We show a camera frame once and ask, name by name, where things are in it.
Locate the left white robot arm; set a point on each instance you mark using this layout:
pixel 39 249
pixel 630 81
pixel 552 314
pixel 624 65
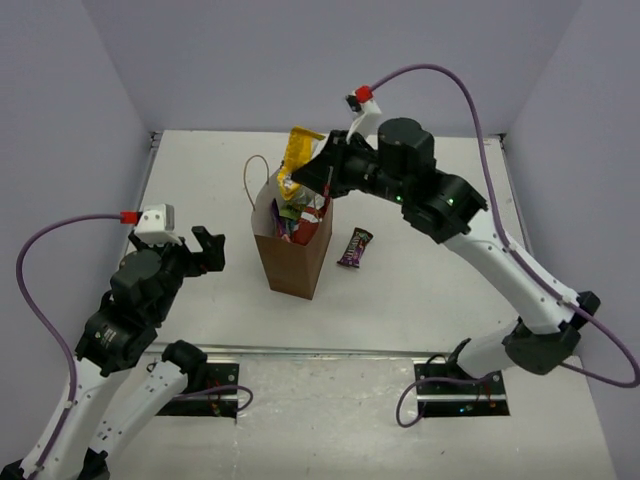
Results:
pixel 87 434

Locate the yellow snack packet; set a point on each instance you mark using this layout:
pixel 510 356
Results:
pixel 298 152

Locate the metal table rail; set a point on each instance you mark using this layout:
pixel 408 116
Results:
pixel 311 352

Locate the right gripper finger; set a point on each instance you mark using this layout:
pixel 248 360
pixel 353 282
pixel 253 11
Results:
pixel 321 174
pixel 337 144

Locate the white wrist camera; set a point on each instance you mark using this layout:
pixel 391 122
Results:
pixel 153 225
pixel 365 111

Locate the purple Fox's candy bag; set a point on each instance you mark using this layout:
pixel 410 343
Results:
pixel 280 230

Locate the green snack packet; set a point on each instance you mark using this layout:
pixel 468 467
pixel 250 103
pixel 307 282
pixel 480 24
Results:
pixel 292 208

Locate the red Doritos chip bag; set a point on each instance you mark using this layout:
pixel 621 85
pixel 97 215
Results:
pixel 306 226

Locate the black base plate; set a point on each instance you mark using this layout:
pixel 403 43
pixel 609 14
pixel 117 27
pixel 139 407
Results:
pixel 446 400
pixel 211 375

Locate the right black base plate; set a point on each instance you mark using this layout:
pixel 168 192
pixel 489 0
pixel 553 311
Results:
pixel 446 400

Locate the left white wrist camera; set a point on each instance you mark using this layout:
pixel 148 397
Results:
pixel 153 225

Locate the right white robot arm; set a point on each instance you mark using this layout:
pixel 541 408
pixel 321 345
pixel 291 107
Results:
pixel 401 168

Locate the brown paper bag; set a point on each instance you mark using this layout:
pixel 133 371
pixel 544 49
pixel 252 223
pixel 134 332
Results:
pixel 292 244

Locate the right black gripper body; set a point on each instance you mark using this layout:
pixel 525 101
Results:
pixel 361 168

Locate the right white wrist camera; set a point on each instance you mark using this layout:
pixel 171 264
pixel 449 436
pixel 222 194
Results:
pixel 365 111

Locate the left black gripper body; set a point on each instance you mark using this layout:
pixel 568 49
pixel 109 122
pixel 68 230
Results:
pixel 189 257

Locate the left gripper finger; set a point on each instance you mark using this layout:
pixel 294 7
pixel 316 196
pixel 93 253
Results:
pixel 212 246
pixel 202 263

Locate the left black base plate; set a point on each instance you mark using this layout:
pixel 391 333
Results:
pixel 211 375

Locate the dark purple chocolate bar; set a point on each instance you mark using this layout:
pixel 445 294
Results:
pixel 356 247

